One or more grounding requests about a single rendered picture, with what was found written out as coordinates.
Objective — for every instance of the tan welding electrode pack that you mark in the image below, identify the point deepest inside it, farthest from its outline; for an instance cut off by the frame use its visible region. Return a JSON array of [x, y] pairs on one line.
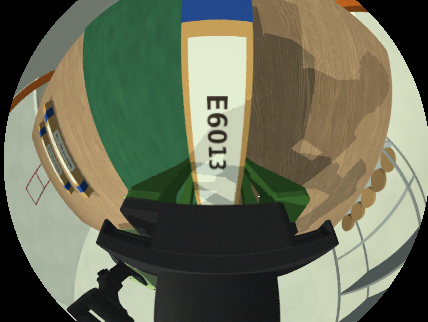
[[217, 76], [62, 151], [53, 159]]

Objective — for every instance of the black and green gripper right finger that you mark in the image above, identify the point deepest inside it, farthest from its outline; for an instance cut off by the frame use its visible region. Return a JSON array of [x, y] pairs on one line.
[[271, 188]]

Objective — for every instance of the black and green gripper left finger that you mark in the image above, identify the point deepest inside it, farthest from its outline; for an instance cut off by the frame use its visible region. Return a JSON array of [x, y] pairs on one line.
[[165, 185]]

